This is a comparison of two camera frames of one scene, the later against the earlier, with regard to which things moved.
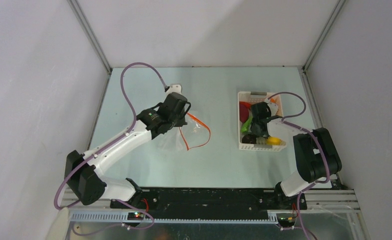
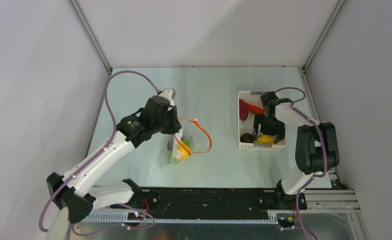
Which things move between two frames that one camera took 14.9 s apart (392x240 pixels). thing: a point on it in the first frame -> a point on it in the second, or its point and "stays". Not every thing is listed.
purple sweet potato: x=243 y=112 stays
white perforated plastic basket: x=255 y=97 stays
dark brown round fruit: x=249 y=138 stays
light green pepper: x=246 y=125 -> x=171 y=159
